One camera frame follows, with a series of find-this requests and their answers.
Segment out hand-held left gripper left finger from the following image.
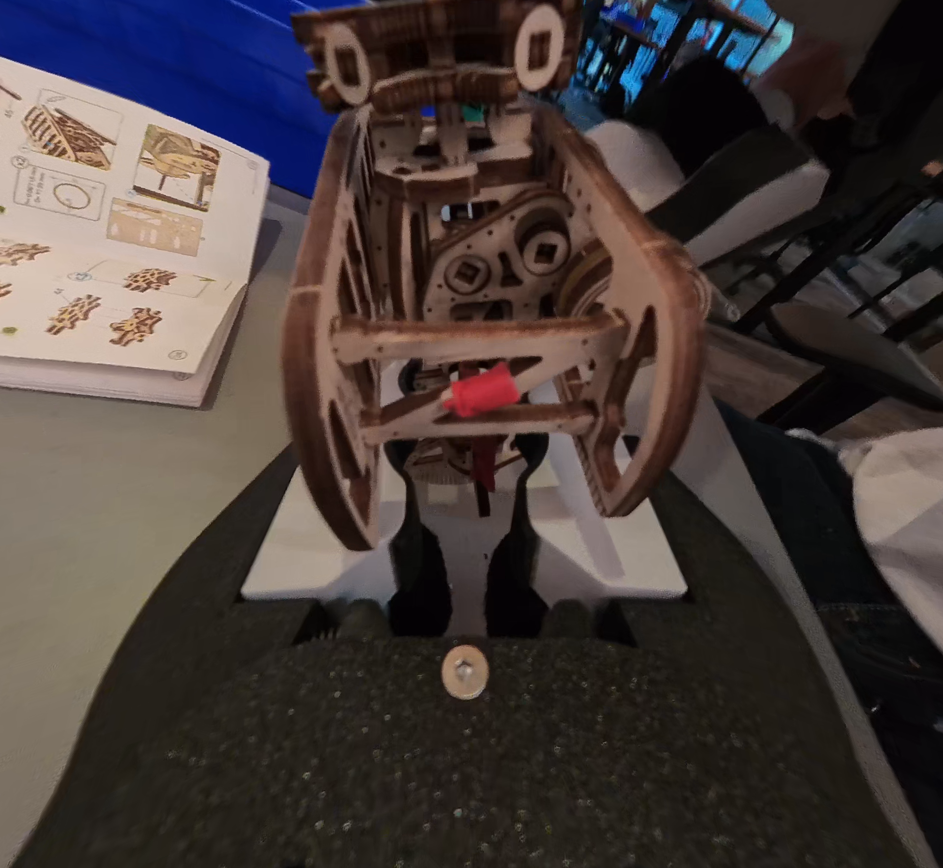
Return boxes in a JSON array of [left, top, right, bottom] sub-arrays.
[[240, 441, 414, 601]]

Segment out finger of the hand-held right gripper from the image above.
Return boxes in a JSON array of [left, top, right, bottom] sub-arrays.
[[685, 160, 832, 269], [588, 120, 688, 215]]

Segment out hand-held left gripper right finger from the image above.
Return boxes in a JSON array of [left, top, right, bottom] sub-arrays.
[[514, 434, 691, 632]]

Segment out wooden radial engine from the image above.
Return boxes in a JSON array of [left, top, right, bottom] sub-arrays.
[[289, 0, 588, 115]]

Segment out wooden biplane model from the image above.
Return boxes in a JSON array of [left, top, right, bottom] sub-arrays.
[[281, 102, 713, 554]]

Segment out person's right forearm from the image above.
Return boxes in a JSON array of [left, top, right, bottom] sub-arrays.
[[757, 34, 872, 131]]

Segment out black chair base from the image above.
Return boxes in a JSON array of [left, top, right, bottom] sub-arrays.
[[725, 176, 943, 434]]

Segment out person's dark trousers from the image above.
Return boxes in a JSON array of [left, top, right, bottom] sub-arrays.
[[713, 397, 943, 759]]

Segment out instruction booklet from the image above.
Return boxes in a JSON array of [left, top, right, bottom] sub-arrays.
[[0, 55, 271, 410]]

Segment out blue plastic bin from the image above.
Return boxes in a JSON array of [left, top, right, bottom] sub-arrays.
[[0, 0, 373, 193]]

